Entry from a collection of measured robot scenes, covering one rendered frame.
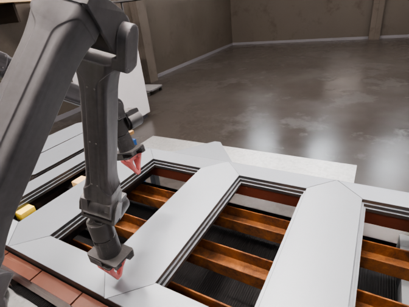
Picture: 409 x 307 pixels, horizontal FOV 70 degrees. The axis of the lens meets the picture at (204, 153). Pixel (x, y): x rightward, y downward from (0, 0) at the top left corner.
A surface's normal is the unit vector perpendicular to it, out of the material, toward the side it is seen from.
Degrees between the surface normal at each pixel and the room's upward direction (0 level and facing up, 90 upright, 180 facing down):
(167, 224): 0
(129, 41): 109
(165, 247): 0
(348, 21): 90
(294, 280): 0
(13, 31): 90
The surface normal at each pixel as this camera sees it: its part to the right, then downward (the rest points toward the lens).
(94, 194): -0.22, 0.58
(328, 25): -0.44, 0.45
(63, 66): 0.95, 0.28
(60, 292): -0.10, -0.89
